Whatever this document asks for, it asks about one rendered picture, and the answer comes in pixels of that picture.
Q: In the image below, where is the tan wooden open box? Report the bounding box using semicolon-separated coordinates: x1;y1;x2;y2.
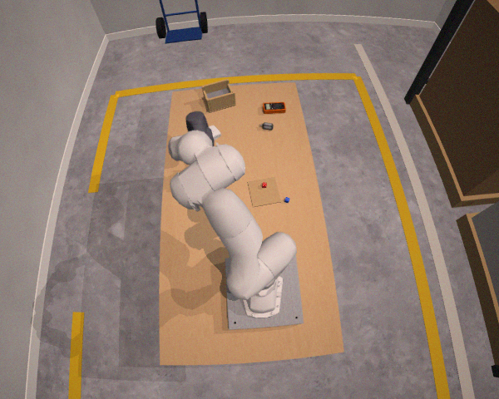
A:
202;79;236;113

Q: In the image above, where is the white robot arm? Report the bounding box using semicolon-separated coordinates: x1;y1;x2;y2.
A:
168;111;297;318

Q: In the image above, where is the orange pocket multimeter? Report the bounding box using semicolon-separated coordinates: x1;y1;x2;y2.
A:
263;102;286;114

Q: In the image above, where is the thin tan flat mat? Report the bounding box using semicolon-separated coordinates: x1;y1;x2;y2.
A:
248;177;281;207

